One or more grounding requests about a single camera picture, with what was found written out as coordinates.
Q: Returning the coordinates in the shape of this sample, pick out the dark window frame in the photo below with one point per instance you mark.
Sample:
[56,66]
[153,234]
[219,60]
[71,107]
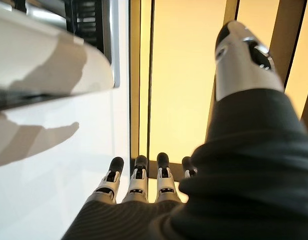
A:
[135,75]

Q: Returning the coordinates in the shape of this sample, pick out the beige ceramic plate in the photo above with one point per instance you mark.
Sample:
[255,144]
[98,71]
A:
[43,57]

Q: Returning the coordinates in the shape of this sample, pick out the black sink dish rack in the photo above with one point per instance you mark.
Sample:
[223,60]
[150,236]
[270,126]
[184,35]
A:
[86,22]

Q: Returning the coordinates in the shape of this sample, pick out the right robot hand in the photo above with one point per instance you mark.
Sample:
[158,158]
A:
[231,175]

